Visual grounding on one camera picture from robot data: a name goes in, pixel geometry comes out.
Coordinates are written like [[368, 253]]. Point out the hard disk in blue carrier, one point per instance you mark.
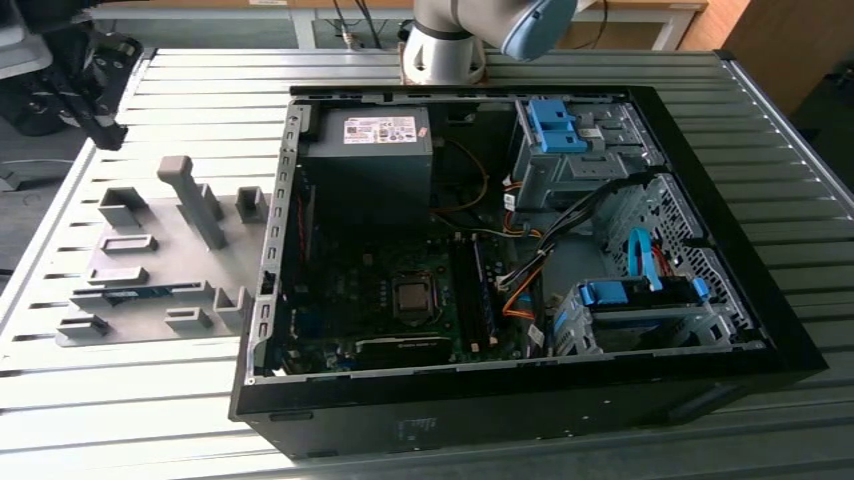
[[607, 292]]

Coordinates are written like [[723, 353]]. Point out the CPU socket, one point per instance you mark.
[[393, 300]]

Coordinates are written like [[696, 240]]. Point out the brown wooden cabinet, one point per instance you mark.
[[787, 50]]

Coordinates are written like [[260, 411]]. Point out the black PC case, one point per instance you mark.
[[467, 415]]

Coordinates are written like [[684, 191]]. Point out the black graphics card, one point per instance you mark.
[[403, 350]]

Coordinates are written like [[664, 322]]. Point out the grey parts rack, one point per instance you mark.
[[167, 260]]

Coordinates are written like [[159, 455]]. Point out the black RAM slot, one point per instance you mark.
[[463, 300]]

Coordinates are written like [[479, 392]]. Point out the grey power supply unit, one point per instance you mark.
[[373, 170]]

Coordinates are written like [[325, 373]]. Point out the blue RAM stick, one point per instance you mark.
[[126, 295], [485, 300]]

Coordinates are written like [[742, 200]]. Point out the green motherboard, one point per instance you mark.
[[360, 300]]

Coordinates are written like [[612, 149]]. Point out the silver CPU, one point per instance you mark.
[[413, 296]]

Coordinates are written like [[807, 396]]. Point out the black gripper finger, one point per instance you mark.
[[100, 125], [120, 70]]

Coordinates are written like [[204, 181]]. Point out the blue drive bay latch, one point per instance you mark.
[[553, 130]]

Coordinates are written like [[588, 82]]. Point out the grey metal drive cage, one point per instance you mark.
[[580, 175]]

